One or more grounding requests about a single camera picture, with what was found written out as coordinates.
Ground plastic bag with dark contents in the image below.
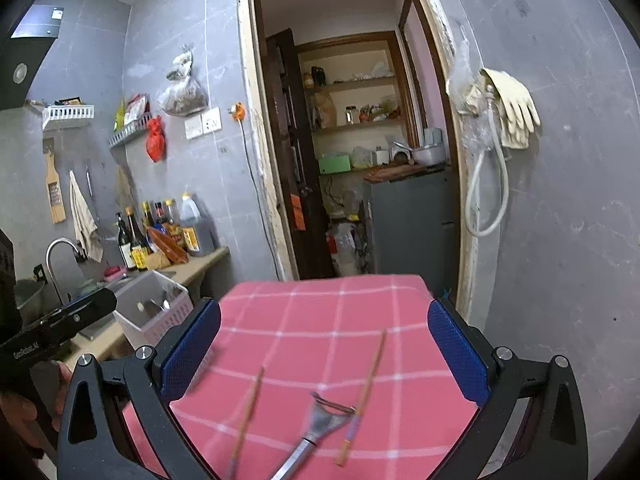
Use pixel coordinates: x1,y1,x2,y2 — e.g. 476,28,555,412
157,45,210,117

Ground beige hanging towel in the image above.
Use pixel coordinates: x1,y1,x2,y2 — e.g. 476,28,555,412
69,170,104,263

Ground large cooking oil bottle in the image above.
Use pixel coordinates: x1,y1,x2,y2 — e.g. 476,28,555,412
178,192,217,257

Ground white plastic bag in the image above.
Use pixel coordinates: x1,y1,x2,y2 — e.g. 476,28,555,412
327,222,371,276

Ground wooden grater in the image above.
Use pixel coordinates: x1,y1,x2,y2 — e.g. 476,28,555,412
44,152,67,224

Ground orange snack packet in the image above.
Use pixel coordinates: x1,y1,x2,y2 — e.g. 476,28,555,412
146,226,190,266

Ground chrome faucet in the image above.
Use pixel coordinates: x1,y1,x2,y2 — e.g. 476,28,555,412
46,237,86,306

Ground white wall socket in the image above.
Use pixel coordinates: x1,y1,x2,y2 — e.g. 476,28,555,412
184,106,222,141

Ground clear plastic bag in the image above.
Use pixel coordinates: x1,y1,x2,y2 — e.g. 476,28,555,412
446,40,501,153

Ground row of sauce bottles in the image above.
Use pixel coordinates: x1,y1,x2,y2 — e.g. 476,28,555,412
116,199,182,272

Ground pink checked tablecloth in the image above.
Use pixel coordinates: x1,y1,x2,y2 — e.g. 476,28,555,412
122,274,481,480

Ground kitchen counter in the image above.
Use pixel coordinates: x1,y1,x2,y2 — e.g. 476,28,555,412
75,246,231,361

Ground red bag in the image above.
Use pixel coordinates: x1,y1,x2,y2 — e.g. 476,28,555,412
146,116,166,162

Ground wooden cutting board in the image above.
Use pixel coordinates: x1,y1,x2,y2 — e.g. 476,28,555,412
363,162,428,184

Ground cream rubber gloves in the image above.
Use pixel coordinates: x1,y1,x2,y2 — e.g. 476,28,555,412
480,67,542,151

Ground white perforated plastic basket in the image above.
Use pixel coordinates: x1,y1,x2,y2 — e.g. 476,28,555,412
114,270,193,356

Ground green box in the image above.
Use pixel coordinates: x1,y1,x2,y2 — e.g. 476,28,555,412
318,154,352,175

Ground dark wooden door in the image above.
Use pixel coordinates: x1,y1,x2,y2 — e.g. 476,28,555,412
265,27,336,281

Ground red snack packet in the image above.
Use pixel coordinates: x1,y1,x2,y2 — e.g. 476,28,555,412
125,94,150,123

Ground white wall rack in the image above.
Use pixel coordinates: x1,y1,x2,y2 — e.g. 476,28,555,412
41,104,96,131

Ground brown wooden chopstick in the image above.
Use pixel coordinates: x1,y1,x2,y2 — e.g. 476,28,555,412
335,329,388,466

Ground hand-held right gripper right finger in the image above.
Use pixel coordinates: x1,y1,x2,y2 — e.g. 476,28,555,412
425,297,590,480

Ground white hose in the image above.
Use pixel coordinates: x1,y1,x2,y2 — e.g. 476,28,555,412
464,85,511,237

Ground wooden door frame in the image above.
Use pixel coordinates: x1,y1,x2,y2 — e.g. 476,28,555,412
236,0,481,311

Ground brown paper bag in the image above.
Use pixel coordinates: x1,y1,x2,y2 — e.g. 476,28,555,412
312,92,337,130

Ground metal wall shelf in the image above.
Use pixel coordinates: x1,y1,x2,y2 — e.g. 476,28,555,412
107,112,153,150

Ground steel handled peeler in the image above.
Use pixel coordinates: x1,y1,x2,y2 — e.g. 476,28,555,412
270,392,357,480

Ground grey cabinet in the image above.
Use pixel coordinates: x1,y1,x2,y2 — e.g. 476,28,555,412
362,167,461,297

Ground thin wall cable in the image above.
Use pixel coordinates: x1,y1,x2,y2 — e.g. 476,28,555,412
239,120,281,281

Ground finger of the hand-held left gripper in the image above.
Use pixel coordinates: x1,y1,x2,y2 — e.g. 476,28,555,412
40,287,118,333

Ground person's left hand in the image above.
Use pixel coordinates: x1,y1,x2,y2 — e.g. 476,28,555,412
0,361,73,461

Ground grey metal basin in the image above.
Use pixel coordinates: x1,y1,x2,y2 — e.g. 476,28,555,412
15,280,48,326

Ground light wooden chopstick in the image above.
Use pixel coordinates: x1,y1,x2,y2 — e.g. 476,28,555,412
225,366,265,478

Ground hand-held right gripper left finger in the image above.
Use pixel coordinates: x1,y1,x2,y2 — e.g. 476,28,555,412
56,297,222,480

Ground wooden pantry shelf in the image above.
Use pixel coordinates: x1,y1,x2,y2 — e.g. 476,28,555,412
296,32,423,176

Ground metal pot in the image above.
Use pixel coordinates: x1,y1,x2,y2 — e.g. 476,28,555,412
412,142,447,167

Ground black range hood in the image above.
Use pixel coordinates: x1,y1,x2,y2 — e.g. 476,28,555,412
0,4,66,111

